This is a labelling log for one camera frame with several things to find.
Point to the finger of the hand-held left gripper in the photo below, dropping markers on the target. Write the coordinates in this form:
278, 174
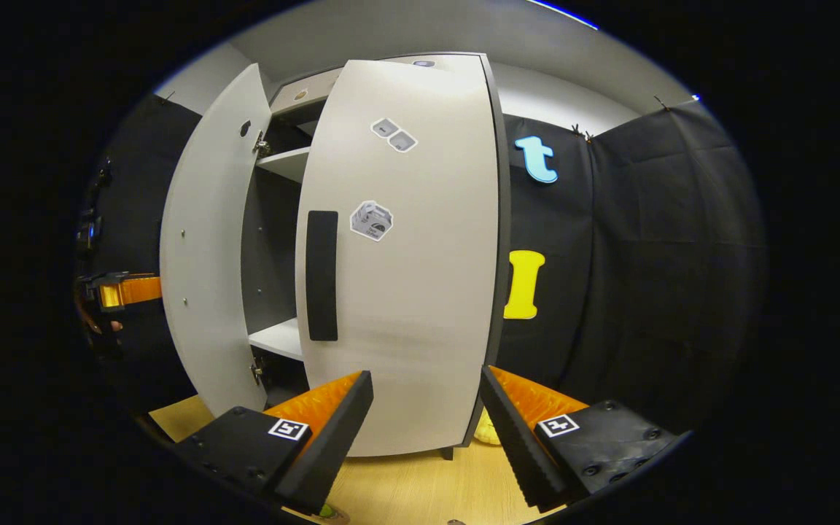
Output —
135, 289

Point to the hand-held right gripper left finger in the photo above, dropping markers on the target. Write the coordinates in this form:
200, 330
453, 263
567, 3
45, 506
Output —
332, 437

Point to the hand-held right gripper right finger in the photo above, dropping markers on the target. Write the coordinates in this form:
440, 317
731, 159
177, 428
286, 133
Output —
515, 437

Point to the white cabinet door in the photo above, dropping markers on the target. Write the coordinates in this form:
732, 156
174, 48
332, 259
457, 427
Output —
208, 255
420, 306

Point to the grey and white cabinet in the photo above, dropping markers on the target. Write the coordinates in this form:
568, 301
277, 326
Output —
267, 255

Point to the metal door hinge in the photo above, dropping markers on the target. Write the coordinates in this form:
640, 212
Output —
257, 370
261, 144

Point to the beige cabinet drawer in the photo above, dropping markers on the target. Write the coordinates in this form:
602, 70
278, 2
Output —
310, 91

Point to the pale yellow round object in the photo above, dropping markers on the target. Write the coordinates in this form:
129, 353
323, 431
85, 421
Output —
485, 430

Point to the black cloth clip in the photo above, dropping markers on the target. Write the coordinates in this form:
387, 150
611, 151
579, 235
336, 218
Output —
582, 133
167, 95
662, 102

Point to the black backdrop cloth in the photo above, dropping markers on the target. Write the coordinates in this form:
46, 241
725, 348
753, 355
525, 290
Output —
675, 262
558, 219

